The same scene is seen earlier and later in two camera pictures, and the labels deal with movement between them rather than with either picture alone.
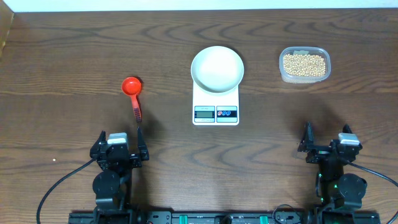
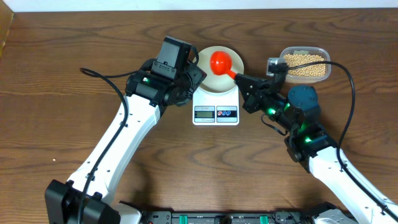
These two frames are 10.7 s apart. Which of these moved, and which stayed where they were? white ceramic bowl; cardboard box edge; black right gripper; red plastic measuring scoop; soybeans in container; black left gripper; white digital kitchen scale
Moved: black right gripper; black left gripper; red plastic measuring scoop
Stayed: cardboard box edge; soybeans in container; white digital kitchen scale; white ceramic bowl
